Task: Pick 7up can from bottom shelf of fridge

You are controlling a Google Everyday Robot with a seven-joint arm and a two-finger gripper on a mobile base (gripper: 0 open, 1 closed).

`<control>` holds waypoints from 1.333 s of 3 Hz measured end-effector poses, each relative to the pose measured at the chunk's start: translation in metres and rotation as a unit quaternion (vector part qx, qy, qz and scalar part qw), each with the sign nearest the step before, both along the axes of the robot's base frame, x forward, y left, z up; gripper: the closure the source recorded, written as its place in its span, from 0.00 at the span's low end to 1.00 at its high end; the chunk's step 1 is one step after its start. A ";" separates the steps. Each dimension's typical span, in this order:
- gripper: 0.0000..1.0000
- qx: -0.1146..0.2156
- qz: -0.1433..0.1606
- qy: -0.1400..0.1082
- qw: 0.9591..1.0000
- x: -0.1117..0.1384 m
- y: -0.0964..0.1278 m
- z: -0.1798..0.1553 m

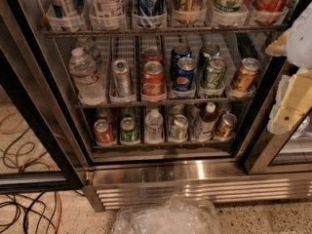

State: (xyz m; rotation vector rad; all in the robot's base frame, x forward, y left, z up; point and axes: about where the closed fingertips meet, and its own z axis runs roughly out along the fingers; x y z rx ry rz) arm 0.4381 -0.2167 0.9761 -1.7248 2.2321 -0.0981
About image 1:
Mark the white label bottle top shelf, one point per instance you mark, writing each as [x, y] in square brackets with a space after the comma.
[109, 14]

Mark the brown bottle top shelf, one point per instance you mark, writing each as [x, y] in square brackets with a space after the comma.
[188, 11]

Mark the front water bottle middle shelf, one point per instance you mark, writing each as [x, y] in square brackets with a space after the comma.
[86, 77]

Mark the rear green can middle shelf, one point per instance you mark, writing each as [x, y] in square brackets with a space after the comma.
[208, 50]

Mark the rear water bottle middle shelf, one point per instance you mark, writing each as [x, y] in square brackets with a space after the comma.
[90, 48]

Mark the front red coca-cola can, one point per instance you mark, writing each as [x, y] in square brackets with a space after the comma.
[153, 79]

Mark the silver can shelf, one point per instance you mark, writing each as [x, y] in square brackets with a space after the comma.
[122, 76]
[178, 128]

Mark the fridge door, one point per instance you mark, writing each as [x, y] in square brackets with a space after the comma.
[288, 152]
[34, 76]

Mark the silver can bottom shelf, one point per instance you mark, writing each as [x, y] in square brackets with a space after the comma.
[178, 128]

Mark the rear red coca-cola can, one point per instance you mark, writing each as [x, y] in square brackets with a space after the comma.
[153, 54]

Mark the steel fridge base grille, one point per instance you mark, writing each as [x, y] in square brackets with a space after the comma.
[113, 187]

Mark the silver can middle shelf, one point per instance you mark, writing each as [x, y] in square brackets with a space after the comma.
[122, 76]

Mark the amber tea bottle bottom shelf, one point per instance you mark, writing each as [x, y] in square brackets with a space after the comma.
[204, 123]

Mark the right fridge door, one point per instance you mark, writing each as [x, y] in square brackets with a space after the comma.
[288, 152]

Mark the front green can middle shelf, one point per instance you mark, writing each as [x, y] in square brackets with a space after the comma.
[213, 73]

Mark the blue pepsi bottle top shelf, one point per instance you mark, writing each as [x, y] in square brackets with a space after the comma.
[149, 12]

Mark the brown can bottom shelf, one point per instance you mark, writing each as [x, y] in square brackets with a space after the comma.
[226, 125]

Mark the small water bottle bottom shelf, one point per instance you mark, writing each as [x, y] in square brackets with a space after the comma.
[153, 127]

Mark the red coca-cola can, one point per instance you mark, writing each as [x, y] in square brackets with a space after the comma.
[153, 54]
[153, 79]

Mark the green 7up can bottom shelf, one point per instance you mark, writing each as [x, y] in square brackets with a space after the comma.
[129, 133]

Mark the blue pepsi can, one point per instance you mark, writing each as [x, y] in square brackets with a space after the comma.
[184, 74]
[180, 51]

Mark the clear plastic bag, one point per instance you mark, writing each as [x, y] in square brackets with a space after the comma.
[176, 216]

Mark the gold brown can middle shelf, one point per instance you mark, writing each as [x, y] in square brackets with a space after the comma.
[245, 75]

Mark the left fridge door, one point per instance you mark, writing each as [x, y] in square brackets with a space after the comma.
[34, 76]

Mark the rear blue pepsi can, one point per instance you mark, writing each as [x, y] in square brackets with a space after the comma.
[180, 51]

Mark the front blue pepsi can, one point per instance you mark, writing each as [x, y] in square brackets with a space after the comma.
[184, 74]

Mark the red can bottom shelf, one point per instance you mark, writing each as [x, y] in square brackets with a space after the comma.
[103, 131]

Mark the leftmost bottle top shelf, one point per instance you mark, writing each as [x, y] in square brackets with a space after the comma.
[66, 15]

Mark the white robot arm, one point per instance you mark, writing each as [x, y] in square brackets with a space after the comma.
[299, 45]

